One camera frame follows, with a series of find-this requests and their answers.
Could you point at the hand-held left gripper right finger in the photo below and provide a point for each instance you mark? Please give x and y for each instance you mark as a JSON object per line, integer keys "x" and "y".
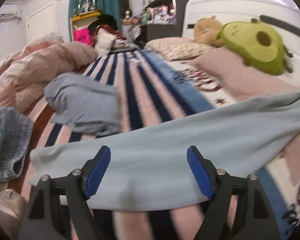
{"x": 200, "y": 172}

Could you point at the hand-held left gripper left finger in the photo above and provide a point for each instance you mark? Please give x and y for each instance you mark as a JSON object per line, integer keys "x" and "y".
{"x": 98, "y": 172}

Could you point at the light blue pants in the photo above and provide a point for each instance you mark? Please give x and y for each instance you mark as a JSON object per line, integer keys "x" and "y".
{"x": 152, "y": 150}

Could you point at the grey garment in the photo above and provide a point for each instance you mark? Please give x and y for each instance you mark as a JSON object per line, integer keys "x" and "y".
{"x": 82, "y": 107}

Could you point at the striped blanket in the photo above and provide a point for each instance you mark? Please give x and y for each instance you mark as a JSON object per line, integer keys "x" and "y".
{"x": 145, "y": 90}

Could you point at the beige printed pillow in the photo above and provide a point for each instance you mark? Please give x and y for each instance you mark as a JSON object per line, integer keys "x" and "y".
{"x": 7, "y": 205}

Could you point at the blue denim jeans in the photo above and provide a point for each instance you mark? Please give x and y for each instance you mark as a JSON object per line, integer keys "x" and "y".
{"x": 7, "y": 135}

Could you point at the pink pillow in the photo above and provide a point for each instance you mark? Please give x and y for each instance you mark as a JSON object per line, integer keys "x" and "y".
{"x": 227, "y": 70}

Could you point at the pink checked comforter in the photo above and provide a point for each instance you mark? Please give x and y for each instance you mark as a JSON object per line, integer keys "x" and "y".
{"x": 39, "y": 62}

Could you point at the floral pillow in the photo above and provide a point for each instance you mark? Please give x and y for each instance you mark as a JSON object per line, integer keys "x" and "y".
{"x": 180, "y": 47}

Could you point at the white cushion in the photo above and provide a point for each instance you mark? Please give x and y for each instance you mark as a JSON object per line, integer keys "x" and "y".
{"x": 104, "y": 41}

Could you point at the green avocado plush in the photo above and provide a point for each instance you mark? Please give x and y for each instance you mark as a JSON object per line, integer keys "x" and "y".
{"x": 247, "y": 45}

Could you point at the brown plush toy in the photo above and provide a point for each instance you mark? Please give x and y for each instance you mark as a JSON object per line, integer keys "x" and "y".
{"x": 206, "y": 30}

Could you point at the dark clothes pile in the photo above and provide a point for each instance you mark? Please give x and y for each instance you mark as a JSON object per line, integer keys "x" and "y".
{"x": 107, "y": 22}

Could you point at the yellow shelf board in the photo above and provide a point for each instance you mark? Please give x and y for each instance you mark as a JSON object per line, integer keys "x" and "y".
{"x": 86, "y": 16}

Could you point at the white door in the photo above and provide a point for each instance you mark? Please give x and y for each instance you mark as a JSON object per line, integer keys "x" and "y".
{"x": 42, "y": 22}

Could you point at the white bed headboard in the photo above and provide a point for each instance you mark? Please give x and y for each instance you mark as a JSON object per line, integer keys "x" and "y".
{"x": 240, "y": 7}

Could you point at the white air conditioner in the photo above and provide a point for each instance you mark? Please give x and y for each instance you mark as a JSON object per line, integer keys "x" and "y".
{"x": 4, "y": 17}

